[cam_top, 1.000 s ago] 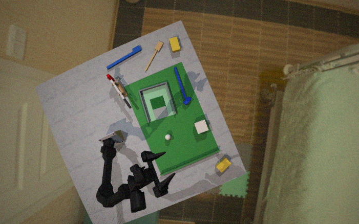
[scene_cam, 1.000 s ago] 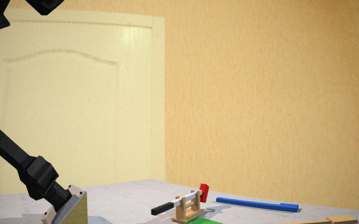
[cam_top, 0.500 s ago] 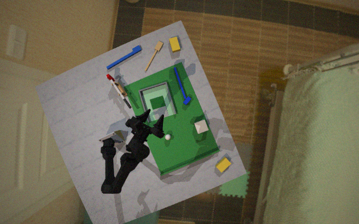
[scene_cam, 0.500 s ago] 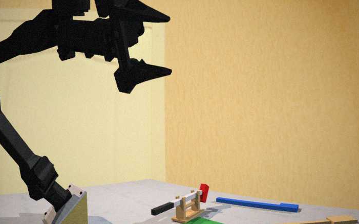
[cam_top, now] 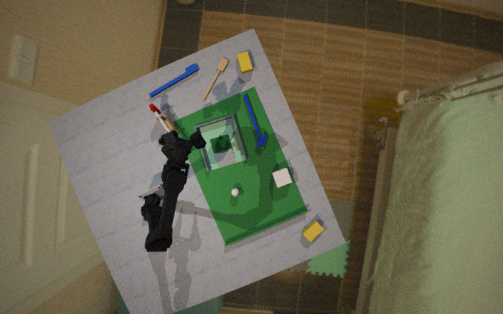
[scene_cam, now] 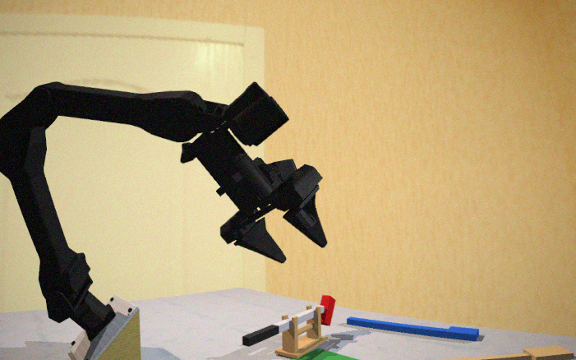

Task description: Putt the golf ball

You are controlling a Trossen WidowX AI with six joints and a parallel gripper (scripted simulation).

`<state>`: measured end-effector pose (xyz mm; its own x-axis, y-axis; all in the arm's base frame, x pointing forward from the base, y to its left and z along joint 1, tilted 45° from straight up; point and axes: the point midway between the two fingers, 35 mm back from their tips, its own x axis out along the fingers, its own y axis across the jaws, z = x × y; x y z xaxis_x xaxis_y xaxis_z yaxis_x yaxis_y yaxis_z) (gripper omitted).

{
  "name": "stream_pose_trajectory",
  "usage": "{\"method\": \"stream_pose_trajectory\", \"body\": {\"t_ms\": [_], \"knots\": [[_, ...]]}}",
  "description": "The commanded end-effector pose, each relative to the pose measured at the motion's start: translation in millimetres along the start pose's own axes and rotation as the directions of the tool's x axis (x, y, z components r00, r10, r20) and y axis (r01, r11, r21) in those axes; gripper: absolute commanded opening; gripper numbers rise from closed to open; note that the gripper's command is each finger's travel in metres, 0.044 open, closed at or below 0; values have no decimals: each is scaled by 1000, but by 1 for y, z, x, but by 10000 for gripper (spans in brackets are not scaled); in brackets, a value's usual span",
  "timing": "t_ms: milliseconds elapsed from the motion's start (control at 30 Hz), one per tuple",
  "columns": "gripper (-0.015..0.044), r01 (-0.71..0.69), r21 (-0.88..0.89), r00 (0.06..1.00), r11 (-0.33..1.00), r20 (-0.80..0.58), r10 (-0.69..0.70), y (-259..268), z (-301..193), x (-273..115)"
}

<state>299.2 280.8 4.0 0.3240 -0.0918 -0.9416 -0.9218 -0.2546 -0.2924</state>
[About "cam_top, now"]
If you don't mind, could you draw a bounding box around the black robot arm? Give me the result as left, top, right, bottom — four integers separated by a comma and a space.
141, 130, 192, 252

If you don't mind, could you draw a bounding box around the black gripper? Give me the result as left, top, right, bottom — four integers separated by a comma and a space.
161, 131, 206, 158

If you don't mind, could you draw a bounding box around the green putting mat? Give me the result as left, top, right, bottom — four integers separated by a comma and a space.
174, 87, 306, 243

